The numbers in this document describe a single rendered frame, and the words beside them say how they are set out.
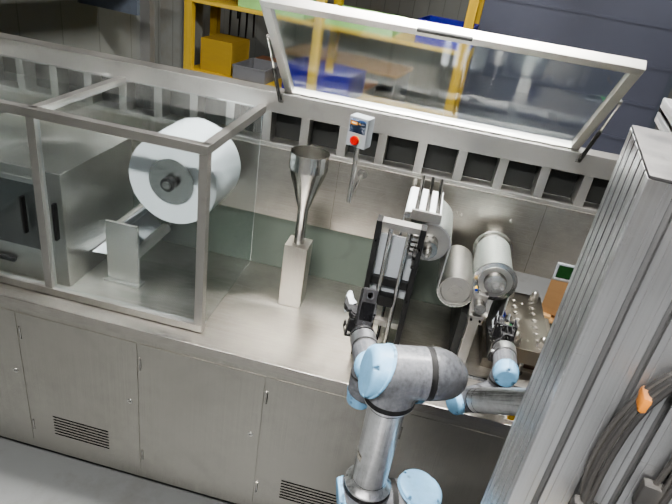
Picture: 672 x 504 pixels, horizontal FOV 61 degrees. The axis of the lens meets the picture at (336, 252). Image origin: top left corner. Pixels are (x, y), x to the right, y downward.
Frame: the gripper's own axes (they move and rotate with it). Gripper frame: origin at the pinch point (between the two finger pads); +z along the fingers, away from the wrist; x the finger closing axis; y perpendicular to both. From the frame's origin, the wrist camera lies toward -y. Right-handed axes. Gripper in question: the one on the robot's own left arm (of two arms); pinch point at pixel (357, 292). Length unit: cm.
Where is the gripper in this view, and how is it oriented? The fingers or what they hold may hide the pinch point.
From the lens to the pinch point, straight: 181.1
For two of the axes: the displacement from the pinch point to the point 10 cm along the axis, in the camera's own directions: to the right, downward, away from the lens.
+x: 9.6, 2.0, 2.0
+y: -2.7, 8.5, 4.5
